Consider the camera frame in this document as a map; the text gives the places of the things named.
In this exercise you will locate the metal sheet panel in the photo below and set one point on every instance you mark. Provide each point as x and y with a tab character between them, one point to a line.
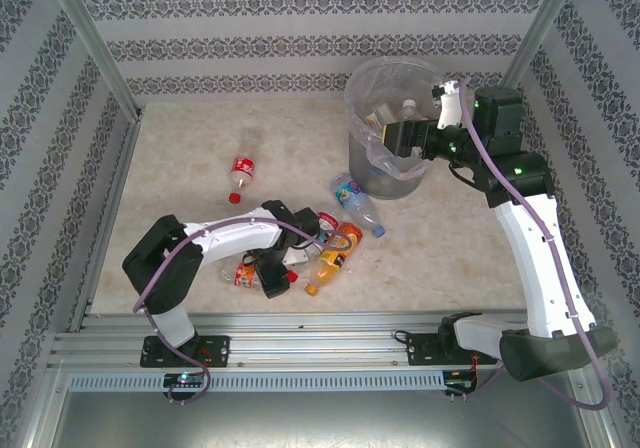
320	420

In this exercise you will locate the aluminium side rail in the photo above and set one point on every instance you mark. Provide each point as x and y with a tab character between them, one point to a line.
120	188

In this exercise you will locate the grey round waste bin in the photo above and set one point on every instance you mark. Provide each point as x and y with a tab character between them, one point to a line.
362	173

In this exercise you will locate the clear plastic bin liner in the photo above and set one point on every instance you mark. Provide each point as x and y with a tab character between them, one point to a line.
365	88

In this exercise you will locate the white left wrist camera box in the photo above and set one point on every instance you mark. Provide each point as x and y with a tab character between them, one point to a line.
295	257

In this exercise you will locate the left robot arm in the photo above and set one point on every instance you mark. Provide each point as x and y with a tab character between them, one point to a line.
235	230

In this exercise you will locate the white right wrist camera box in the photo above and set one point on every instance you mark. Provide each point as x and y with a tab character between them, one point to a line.
448	108

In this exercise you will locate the orange juice bottle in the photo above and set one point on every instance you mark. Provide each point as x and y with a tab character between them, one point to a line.
330	260

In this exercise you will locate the red label cola bottle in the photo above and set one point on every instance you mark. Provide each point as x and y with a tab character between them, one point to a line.
243	165

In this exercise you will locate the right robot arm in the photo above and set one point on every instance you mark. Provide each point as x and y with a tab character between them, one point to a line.
540	268

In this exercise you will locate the aluminium frame post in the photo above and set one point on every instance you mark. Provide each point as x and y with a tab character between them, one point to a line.
95	48
535	43

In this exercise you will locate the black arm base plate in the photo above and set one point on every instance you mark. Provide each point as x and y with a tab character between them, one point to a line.
215	350
420	350

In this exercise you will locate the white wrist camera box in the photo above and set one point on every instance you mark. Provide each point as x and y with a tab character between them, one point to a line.
448	108
295	257

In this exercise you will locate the small circuit board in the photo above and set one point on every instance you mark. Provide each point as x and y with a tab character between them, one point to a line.
460	379
185	379

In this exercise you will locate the orange label bottle orange cap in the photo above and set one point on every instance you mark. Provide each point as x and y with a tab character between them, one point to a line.
245	275

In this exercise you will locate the aluminium mounting beam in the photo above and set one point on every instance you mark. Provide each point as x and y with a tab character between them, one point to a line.
320	343

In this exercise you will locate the colourful label bottle blue cap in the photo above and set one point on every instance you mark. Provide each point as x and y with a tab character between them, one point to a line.
350	193

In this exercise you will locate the red teal label bottle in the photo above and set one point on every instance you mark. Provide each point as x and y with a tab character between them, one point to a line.
327	219

